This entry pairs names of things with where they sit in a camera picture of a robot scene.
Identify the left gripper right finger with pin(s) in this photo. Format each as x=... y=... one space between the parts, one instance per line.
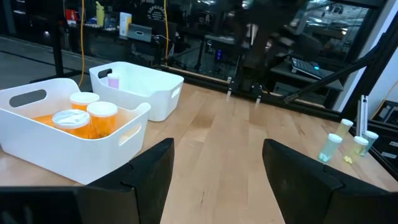
x=311 y=193

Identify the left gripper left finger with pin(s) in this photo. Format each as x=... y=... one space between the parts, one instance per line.
x=140 y=193

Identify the large orange pill bottle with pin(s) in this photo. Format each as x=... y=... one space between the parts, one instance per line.
x=84 y=100
x=71 y=123
x=102 y=119

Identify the small pink pill bottle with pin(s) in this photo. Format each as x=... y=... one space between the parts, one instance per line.
x=113 y=82

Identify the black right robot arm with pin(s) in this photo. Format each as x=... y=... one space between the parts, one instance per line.
x=258 y=37

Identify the white plastic bin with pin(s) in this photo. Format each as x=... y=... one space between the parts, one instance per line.
x=155 y=93
x=62 y=155

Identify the black computer case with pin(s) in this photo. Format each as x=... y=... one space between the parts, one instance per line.
x=385 y=112

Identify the black keyboard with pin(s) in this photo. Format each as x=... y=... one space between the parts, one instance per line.
x=306 y=68

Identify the grey storage box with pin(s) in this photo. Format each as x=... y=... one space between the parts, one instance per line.
x=139 y=32

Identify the white cardboard box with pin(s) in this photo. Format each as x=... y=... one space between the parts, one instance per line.
x=125 y=23

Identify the round logo sign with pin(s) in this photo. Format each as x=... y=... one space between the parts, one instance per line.
x=155 y=12

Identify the yellow spray bottle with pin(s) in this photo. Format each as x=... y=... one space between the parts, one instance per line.
x=99 y=14

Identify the red box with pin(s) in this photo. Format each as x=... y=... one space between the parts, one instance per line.
x=71 y=15

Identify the silver aluminium post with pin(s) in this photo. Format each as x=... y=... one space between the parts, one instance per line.
x=362 y=115

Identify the black desk leg frame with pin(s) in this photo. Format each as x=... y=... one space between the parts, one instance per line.
x=57 y=40

